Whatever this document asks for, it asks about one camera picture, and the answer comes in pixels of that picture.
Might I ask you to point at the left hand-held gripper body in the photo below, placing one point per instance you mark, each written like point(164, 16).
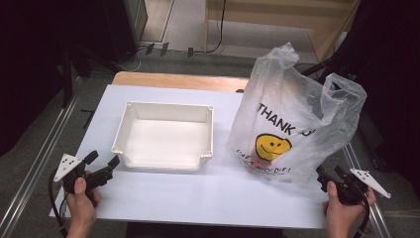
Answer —
point(74, 172)

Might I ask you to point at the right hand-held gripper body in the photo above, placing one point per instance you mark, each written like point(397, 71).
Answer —
point(355, 186)

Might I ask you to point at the white plastic tray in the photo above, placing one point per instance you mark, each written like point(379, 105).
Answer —
point(165, 142)

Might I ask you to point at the clear smiley plastic bag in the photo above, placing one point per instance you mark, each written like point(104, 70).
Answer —
point(297, 109)

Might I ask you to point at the person's right hand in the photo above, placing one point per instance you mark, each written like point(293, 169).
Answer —
point(340, 211)

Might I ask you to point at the person's left hand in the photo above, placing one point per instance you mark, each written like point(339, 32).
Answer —
point(81, 201)

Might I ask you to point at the white board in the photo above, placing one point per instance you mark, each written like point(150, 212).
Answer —
point(185, 198)

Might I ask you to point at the black metal stand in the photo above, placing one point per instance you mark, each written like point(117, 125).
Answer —
point(67, 76)

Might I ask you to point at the wooden table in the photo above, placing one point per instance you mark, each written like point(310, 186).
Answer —
point(178, 81)

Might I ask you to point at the black tripod stand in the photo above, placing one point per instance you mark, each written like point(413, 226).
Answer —
point(317, 67)

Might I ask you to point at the dark cabinet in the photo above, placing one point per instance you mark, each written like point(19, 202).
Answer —
point(127, 26)

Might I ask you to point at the wooden shelf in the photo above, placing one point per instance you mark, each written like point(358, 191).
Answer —
point(264, 20)

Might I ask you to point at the aluminium floor rail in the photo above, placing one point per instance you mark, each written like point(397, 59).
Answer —
point(31, 172)
point(373, 214)

